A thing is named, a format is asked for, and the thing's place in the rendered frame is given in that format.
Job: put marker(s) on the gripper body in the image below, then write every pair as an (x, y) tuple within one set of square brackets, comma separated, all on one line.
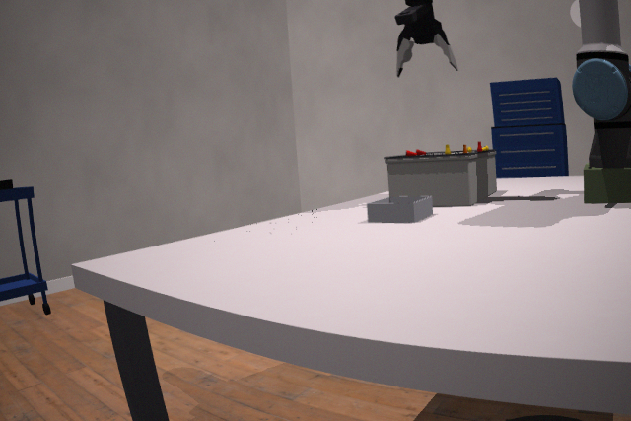
[(422, 28)]

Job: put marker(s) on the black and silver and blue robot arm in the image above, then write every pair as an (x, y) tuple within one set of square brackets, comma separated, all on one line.
[(599, 88)]

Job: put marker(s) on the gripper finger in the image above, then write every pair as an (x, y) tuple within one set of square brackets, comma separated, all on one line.
[(404, 53), (440, 40)]

